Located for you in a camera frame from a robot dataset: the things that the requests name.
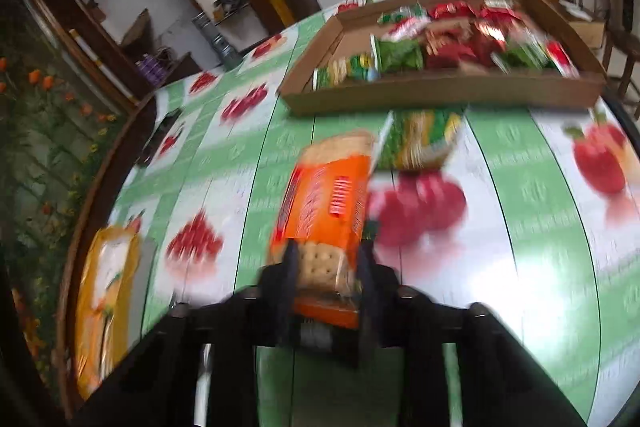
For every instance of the black remote control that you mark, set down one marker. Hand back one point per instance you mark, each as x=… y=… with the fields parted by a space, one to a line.
x=160 y=134

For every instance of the shallow cardboard box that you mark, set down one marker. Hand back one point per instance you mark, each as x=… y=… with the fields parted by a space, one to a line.
x=440 y=94

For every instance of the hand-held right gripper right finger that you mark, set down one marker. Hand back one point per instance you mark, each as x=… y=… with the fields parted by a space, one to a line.
x=367 y=277

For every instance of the purple bottles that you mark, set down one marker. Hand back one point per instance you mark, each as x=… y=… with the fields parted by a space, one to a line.
x=151 y=69

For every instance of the floral wall poster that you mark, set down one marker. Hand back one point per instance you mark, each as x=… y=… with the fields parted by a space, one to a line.
x=45 y=157

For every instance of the pile of small snack packets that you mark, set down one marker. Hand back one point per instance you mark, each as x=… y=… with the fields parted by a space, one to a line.
x=450 y=42

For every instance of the green fruit printed tablecloth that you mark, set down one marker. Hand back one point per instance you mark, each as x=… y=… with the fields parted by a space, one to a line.
x=525 y=232

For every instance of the green yellow snack packet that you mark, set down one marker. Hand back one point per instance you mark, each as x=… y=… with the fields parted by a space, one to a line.
x=420 y=139

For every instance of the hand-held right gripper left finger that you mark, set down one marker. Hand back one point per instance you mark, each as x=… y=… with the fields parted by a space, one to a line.
x=292 y=277

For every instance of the orange plastic bag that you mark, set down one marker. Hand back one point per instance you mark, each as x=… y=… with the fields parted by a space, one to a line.
x=107 y=297

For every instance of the orange cracker packet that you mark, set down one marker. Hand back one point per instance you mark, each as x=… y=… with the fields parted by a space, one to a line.
x=325 y=197

